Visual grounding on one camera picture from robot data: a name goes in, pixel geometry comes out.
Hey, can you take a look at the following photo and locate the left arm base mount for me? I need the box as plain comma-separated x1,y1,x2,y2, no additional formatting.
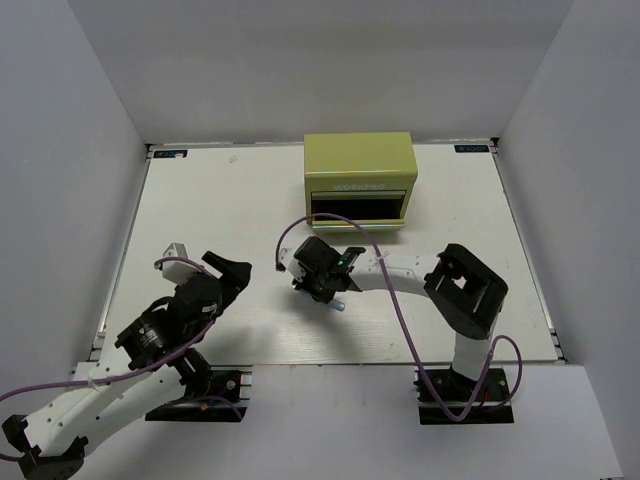
144,366,253,423

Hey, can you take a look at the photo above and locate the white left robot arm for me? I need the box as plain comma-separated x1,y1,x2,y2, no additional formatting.
2,252,252,479

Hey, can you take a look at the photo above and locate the left corner label sticker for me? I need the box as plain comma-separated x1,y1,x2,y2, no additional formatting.
153,149,188,159

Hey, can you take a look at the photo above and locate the green top drawer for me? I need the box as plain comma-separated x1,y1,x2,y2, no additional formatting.
311,190,406,200

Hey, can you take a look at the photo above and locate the green metal drawer chest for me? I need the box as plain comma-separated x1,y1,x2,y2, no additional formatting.
303,132,418,220

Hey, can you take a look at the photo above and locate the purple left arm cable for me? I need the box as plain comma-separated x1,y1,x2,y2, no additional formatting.
0,258,249,461

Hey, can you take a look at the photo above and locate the right corner label sticker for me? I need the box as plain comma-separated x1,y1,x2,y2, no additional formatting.
454,144,490,153

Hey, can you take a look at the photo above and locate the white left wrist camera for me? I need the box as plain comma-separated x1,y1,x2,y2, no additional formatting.
154,242,198,286

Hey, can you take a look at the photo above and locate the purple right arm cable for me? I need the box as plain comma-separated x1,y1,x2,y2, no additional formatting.
274,213,524,424

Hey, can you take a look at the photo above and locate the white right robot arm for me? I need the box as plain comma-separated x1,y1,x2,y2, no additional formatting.
278,236,508,399

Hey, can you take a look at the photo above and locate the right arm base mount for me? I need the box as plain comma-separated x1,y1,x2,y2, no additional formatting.
414,368,514,426

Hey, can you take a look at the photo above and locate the corner label sticker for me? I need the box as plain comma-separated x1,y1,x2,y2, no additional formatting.
153,149,188,159
454,144,490,153

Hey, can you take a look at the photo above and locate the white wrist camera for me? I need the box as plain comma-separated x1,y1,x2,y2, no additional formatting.
154,242,198,286
276,248,305,283

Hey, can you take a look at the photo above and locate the light blue pen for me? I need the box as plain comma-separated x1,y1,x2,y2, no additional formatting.
300,290,346,312

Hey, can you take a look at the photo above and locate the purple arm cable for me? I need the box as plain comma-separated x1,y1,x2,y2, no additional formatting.
274,213,524,424
0,258,249,461

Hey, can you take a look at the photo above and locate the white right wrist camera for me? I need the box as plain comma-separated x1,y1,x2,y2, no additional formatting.
276,248,305,283

